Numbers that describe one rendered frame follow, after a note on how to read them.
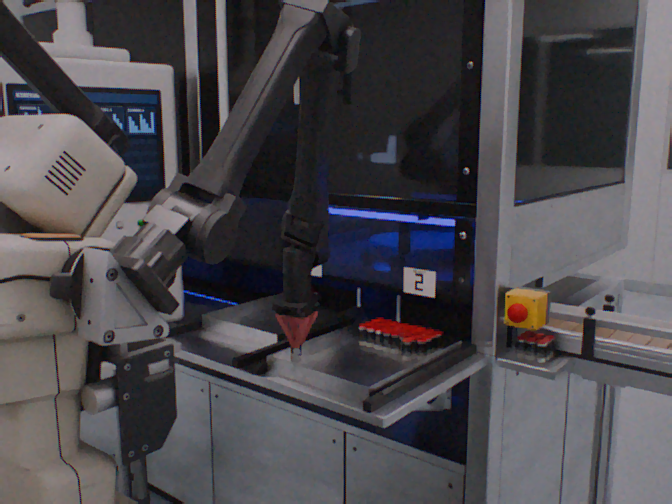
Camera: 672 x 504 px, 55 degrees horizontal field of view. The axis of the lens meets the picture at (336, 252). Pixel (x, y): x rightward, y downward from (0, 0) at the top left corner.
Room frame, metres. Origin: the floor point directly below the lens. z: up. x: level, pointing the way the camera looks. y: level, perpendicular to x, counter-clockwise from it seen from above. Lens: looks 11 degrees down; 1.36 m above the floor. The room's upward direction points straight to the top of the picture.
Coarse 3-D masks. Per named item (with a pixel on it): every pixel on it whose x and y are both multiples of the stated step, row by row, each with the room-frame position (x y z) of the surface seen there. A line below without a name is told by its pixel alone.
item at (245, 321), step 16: (240, 304) 1.65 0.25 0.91; (256, 304) 1.69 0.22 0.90; (208, 320) 1.53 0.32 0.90; (224, 320) 1.50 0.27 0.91; (240, 320) 1.61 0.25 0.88; (256, 320) 1.61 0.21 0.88; (272, 320) 1.61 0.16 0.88; (320, 320) 1.50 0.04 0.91; (336, 320) 1.55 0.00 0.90; (240, 336) 1.46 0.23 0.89; (256, 336) 1.43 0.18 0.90; (272, 336) 1.40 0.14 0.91
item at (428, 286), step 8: (408, 272) 1.47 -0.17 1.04; (416, 272) 1.46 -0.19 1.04; (424, 272) 1.45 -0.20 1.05; (432, 272) 1.43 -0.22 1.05; (408, 280) 1.47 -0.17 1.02; (416, 280) 1.46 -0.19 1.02; (424, 280) 1.45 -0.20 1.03; (432, 280) 1.43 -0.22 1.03; (408, 288) 1.47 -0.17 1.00; (424, 288) 1.45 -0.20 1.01; (432, 288) 1.43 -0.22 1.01; (432, 296) 1.43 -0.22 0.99
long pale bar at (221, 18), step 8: (216, 0) 1.77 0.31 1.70; (224, 0) 1.78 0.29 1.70; (216, 8) 1.77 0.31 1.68; (224, 8) 1.77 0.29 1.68; (216, 16) 1.78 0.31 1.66; (224, 16) 1.77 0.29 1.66; (224, 24) 1.77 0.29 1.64; (224, 32) 1.77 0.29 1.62; (224, 40) 1.77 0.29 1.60; (224, 48) 1.77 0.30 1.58; (224, 56) 1.77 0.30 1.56; (224, 64) 1.77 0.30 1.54; (224, 72) 1.77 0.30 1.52; (224, 80) 1.77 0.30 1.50; (224, 88) 1.77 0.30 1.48; (224, 96) 1.77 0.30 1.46; (224, 104) 1.77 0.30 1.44; (224, 112) 1.77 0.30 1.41; (224, 120) 1.77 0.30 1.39
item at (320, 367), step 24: (336, 336) 1.42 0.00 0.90; (288, 360) 1.29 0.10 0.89; (312, 360) 1.31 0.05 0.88; (336, 360) 1.31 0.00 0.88; (360, 360) 1.31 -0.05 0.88; (384, 360) 1.31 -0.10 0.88; (432, 360) 1.25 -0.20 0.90; (312, 384) 1.17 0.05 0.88; (336, 384) 1.13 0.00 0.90; (360, 384) 1.10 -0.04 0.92; (384, 384) 1.12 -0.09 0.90
